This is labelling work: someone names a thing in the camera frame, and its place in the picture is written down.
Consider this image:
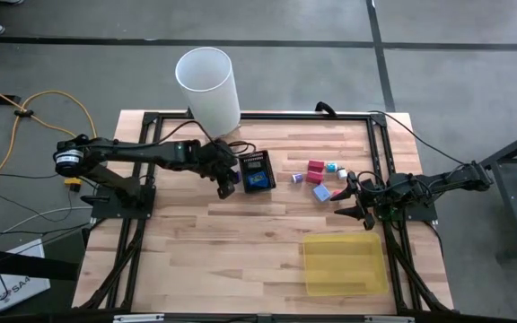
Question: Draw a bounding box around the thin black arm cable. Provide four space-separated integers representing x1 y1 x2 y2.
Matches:
368 109 469 168

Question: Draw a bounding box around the long black beam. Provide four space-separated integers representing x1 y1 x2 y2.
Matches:
0 245 81 282

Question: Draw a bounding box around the silver bracket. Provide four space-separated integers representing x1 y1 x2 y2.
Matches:
112 313 166 323
364 315 416 323

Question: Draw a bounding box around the black aluminium table frame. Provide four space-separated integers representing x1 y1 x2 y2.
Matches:
74 110 455 314

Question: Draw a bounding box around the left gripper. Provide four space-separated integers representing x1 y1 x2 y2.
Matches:
202 141 243 201

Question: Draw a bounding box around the white shade wooden base lamp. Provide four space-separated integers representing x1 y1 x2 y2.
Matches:
174 46 243 144

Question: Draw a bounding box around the white floor cable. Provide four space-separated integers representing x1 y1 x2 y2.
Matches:
0 205 94 248

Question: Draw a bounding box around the light blue box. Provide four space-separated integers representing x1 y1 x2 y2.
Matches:
311 183 333 204

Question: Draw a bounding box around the white printed sign board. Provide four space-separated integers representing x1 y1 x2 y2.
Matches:
0 238 52 314

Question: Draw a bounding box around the black floor cable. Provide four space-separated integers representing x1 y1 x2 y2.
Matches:
0 219 96 243
0 168 62 180

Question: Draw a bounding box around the black plastic basket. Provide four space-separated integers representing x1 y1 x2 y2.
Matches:
238 149 278 196

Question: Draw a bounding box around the black metal stand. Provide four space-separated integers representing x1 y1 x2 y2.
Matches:
476 123 517 262

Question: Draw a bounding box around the yellow translucent plastic tray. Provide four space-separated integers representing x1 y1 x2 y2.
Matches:
302 231 390 298

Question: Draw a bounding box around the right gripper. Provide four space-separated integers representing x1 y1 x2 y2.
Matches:
329 170 380 231

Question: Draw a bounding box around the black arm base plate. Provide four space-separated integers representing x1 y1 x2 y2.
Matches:
90 186 157 221
374 170 439 223

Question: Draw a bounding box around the large blue printed box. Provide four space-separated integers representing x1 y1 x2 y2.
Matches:
247 170 270 189

